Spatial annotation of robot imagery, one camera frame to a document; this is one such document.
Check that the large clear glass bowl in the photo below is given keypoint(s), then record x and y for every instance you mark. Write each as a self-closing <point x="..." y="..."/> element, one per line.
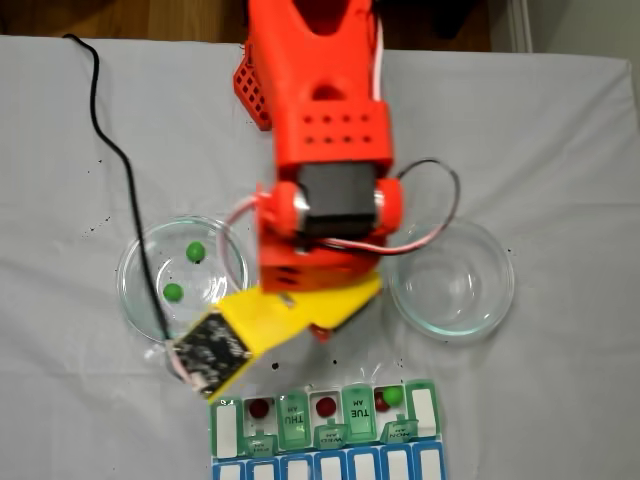
<point x="135" y="300"/>

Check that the weekly pill organizer box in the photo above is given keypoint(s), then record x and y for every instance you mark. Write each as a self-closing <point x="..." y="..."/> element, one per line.
<point x="295" y="425"/>

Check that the camera board on yellow mount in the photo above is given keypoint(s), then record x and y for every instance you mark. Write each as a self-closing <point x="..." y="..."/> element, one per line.
<point x="210" y="345"/>

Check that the green ball pill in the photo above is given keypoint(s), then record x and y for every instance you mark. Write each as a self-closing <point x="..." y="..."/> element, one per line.
<point x="392" y="395"/>
<point x="172" y="291"/>
<point x="195" y="251"/>

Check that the white tablecloth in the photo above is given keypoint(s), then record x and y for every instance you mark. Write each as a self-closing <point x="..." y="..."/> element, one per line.
<point x="550" y="150"/>

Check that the small clear glass bowl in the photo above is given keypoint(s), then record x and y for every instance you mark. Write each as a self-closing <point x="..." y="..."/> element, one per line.
<point x="450" y="320"/>

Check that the red ball pill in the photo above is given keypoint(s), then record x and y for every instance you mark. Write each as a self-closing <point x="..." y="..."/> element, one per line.
<point x="259" y="408"/>
<point x="379" y="402"/>
<point x="325" y="406"/>

